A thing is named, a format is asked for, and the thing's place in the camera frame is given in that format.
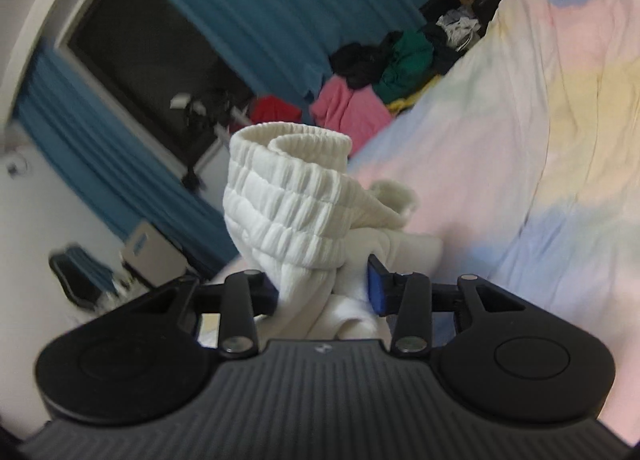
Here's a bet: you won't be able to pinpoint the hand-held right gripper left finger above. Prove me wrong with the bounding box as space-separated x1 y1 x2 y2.
127 270 279 360

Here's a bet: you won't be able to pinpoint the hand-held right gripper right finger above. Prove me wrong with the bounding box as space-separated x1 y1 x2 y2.
366 254 527 360

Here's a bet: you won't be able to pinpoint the white ribbed pants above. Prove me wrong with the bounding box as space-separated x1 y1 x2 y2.
222 122 443 341

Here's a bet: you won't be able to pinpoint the pastel tie-dye blanket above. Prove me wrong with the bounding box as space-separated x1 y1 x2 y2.
345 0 640 436

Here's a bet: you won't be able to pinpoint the pink garment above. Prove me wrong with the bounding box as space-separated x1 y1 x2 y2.
309 76 396 158

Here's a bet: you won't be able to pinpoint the yellow garment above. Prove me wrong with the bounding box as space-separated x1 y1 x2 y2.
387 75 443 116

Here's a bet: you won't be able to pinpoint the red garment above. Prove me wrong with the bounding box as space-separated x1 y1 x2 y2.
248 95 303 127

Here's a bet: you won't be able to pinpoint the white tripod stand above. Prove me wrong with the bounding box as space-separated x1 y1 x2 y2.
169 87 253 191

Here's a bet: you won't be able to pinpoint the black chair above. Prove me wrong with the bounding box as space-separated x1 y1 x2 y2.
48 245 126 311

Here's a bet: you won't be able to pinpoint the blue curtain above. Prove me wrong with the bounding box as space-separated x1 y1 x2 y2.
112 0 468 106
12 47 241 281

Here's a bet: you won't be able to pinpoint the black garment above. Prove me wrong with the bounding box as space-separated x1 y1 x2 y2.
329 30 403 90

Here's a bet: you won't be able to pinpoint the green garment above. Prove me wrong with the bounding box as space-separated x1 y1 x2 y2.
372 29 435 102

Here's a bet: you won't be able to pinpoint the dark window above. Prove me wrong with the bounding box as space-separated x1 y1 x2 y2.
57 0 261 176

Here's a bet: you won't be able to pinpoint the white black patterned cloth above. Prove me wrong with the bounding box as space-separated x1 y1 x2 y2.
436 9 482 51

